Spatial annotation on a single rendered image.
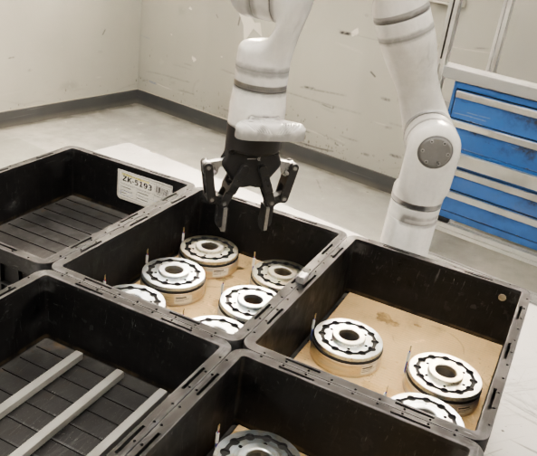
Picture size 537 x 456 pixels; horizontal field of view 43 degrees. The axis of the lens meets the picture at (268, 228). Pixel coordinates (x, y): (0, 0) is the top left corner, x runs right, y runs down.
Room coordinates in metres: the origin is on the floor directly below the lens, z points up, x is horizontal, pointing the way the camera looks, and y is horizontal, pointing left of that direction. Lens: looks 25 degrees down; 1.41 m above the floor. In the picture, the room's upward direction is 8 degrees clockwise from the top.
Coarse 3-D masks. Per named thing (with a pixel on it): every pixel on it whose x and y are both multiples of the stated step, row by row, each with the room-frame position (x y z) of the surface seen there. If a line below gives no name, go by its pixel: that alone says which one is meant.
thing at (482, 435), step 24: (360, 240) 1.03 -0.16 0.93; (432, 264) 0.98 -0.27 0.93; (504, 288) 0.94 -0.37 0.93; (288, 360) 0.67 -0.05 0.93; (504, 360) 0.73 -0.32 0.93; (336, 384) 0.64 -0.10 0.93; (504, 384) 0.68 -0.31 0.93; (408, 408) 0.61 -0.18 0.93; (456, 432) 0.58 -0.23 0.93; (480, 432) 0.59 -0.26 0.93
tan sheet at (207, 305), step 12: (240, 264) 1.07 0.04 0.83; (228, 276) 1.02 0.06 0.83; (240, 276) 1.03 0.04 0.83; (216, 288) 0.98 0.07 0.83; (228, 288) 0.99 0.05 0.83; (204, 300) 0.94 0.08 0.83; (216, 300) 0.94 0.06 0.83; (180, 312) 0.89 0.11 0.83; (192, 312) 0.90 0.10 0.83; (204, 312) 0.90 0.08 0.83; (216, 312) 0.91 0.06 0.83
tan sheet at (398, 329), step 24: (336, 312) 0.96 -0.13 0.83; (360, 312) 0.97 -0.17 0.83; (384, 312) 0.98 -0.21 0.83; (384, 336) 0.91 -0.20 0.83; (408, 336) 0.92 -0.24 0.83; (432, 336) 0.93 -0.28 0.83; (456, 336) 0.94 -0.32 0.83; (312, 360) 0.82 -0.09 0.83; (384, 360) 0.84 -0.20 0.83; (480, 360) 0.88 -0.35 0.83; (360, 384) 0.78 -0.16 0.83; (384, 384) 0.79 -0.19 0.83; (480, 408) 0.76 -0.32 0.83
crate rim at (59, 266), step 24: (192, 192) 1.13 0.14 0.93; (216, 192) 1.15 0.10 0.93; (144, 216) 1.00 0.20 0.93; (288, 216) 1.08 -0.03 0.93; (96, 240) 0.90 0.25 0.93; (336, 240) 1.02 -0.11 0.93; (312, 264) 0.92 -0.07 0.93; (288, 288) 0.84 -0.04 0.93; (168, 312) 0.73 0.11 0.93; (264, 312) 0.77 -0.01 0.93; (216, 336) 0.70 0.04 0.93; (240, 336) 0.70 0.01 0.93
